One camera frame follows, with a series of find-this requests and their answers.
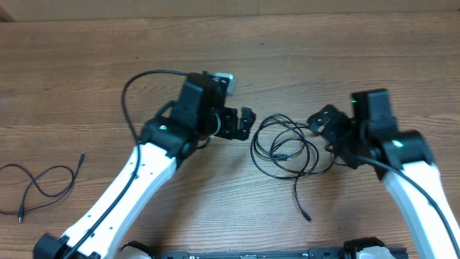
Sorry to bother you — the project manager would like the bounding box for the short black audio cable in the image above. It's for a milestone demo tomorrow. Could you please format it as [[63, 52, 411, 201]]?
[[0, 150, 86, 224]]

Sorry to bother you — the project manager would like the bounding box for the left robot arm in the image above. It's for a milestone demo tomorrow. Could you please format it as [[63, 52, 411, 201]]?
[[32, 71, 256, 259]]

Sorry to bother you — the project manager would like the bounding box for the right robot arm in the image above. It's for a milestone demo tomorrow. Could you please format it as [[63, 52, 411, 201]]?
[[307, 88, 459, 258]]

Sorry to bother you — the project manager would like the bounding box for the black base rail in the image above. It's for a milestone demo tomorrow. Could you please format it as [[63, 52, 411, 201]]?
[[118, 236, 409, 259]]

